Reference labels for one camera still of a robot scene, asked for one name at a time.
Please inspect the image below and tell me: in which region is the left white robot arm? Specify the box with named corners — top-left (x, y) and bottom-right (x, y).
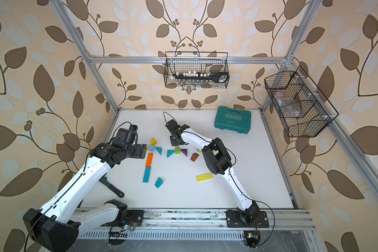
top-left (23, 125), bottom-right (147, 252)

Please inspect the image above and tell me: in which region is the green plastic tool case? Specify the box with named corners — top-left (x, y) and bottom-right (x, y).
top-left (214, 106), bottom-right (252, 134)

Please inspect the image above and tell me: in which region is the orange long block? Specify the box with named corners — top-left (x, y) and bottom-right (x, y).
top-left (146, 153), bottom-right (153, 167)

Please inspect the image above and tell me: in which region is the back wire basket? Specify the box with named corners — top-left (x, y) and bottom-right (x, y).
top-left (163, 51), bottom-right (230, 89)

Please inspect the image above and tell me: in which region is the socket rail with sockets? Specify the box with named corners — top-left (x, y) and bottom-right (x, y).
top-left (170, 72), bottom-right (230, 84)

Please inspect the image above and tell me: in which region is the teal triangle block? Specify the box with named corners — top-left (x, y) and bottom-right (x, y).
top-left (155, 147), bottom-right (162, 155)
top-left (154, 177), bottom-right (164, 189)

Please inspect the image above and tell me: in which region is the long yellow block lower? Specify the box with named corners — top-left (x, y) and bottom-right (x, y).
top-left (196, 173), bottom-right (213, 183)

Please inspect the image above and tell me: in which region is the yellow triangle block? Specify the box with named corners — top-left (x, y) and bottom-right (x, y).
top-left (151, 138), bottom-right (157, 146)

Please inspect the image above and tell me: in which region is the plastic bag in basket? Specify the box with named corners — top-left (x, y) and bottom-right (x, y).
top-left (274, 92), bottom-right (302, 118)

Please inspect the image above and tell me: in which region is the right wire basket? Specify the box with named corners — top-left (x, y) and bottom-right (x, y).
top-left (264, 66), bottom-right (339, 138)

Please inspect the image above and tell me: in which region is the wire basket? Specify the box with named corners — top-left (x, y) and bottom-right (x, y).
top-left (264, 66), bottom-right (339, 138)
top-left (163, 51), bottom-right (230, 89)

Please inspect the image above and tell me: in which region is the dark green hand tool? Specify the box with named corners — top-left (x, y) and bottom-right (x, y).
top-left (99, 176), bottom-right (125, 198)

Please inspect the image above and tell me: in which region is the purple triangle block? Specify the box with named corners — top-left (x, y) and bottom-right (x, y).
top-left (180, 149), bottom-right (188, 156)

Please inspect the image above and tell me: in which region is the long teal block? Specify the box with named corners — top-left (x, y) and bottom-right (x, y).
top-left (142, 167), bottom-right (151, 183)

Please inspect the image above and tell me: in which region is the brown wooden block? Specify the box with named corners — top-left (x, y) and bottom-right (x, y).
top-left (191, 153), bottom-right (199, 162)

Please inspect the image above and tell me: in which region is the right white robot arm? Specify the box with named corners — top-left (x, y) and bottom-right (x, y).
top-left (165, 119), bottom-right (275, 228)

